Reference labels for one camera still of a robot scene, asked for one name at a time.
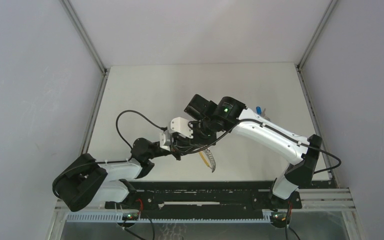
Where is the metal keyring with small rings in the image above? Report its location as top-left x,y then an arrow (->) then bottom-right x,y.
199,148 -> 217,173

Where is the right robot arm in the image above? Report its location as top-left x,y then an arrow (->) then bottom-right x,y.
184,94 -> 322,208

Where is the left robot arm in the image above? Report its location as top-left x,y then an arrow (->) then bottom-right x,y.
52,138 -> 181,212

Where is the blue key tag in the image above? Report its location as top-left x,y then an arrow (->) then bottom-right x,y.
255,106 -> 263,116

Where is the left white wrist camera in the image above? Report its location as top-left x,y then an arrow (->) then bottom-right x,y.
159,130 -> 172,152

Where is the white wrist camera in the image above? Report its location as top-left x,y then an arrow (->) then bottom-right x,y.
159,130 -> 172,152
168,117 -> 194,139

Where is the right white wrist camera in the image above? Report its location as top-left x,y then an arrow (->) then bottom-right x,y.
168,117 -> 194,139

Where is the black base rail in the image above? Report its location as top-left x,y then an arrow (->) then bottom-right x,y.
104,181 -> 303,218

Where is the left aluminium frame post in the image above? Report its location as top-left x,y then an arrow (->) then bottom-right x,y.
47,0 -> 110,240

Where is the aluminium frame post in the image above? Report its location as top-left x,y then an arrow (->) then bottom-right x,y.
296,0 -> 366,240
47,0 -> 110,240

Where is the left camera cable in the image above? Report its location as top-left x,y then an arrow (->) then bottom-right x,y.
52,109 -> 168,200

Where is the white cable duct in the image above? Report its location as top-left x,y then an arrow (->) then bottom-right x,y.
65,211 -> 272,224

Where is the right aluminium frame post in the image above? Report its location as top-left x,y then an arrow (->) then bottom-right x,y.
296,0 -> 366,240

